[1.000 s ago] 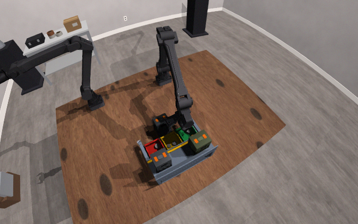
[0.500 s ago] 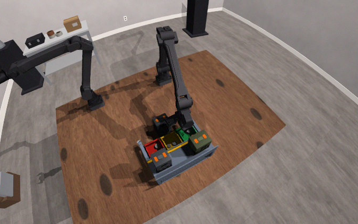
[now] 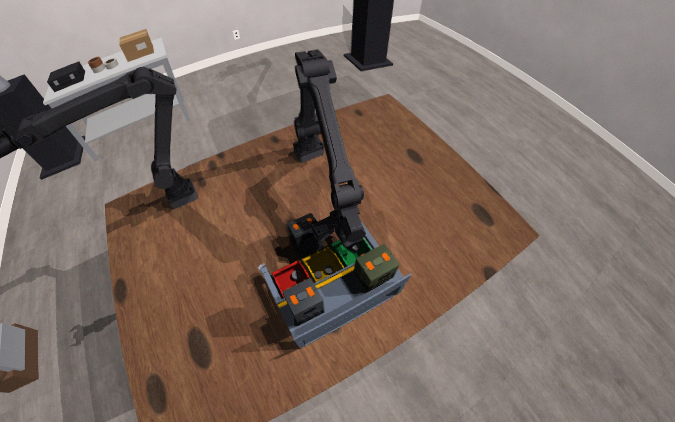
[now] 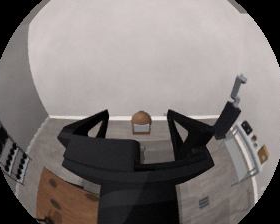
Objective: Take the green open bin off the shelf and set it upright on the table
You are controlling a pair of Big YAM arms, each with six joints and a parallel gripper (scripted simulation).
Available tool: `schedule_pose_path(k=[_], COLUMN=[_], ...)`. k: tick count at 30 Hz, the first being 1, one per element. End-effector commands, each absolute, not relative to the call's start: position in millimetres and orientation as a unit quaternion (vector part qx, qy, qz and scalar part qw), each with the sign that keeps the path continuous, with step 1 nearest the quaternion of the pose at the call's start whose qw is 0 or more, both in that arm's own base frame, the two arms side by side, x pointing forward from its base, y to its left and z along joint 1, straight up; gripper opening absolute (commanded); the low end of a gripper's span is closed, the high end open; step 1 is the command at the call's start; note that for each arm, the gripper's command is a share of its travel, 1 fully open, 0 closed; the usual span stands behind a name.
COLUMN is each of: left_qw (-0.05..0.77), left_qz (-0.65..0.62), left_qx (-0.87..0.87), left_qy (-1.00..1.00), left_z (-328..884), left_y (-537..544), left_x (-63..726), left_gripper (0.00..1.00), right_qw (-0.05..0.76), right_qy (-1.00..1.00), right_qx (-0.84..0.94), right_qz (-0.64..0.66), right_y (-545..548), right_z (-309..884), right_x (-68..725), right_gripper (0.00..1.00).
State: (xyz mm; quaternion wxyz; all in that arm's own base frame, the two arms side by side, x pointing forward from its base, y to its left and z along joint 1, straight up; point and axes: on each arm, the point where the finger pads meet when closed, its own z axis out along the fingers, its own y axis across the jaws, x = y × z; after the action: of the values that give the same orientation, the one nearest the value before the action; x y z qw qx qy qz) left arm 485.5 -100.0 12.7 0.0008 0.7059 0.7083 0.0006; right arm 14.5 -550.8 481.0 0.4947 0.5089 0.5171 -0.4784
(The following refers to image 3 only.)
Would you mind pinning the red open bin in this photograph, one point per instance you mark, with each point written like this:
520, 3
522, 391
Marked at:
284, 275

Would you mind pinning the yellow thin bar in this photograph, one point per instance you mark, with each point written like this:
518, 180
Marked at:
325, 282

